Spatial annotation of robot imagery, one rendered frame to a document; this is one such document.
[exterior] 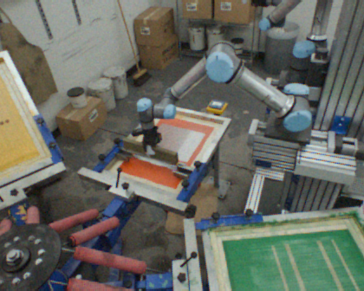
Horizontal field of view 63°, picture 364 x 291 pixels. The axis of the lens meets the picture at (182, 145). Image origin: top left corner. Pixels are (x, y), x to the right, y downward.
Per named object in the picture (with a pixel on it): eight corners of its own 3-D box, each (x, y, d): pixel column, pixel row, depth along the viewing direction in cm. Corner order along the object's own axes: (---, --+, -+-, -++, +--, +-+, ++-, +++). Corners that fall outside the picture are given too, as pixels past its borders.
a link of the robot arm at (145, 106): (150, 106, 144) (133, 105, 146) (152, 124, 152) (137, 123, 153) (154, 97, 150) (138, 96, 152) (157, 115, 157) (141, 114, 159)
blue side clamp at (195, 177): (198, 168, 181) (198, 159, 176) (206, 170, 179) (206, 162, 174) (177, 204, 161) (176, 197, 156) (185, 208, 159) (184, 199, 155)
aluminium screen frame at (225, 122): (159, 106, 232) (159, 103, 229) (230, 123, 210) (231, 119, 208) (96, 176, 180) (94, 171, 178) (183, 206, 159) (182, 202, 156)
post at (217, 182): (210, 176, 302) (209, 95, 239) (230, 183, 294) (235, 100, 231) (201, 191, 287) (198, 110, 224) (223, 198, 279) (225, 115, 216)
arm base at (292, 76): (310, 75, 192) (314, 61, 186) (309, 87, 182) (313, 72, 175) (286, 73, 197) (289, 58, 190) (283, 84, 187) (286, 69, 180)
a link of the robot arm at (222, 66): (315, 103, 138) (218, 36, 126) (319, 123, 127) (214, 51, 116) (295, 119, 146) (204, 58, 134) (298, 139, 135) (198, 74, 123)
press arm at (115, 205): (123, 194, 162) (120, 189, 159) (132, 197, 160) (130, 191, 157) (103, 219, 151) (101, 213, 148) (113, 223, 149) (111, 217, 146)
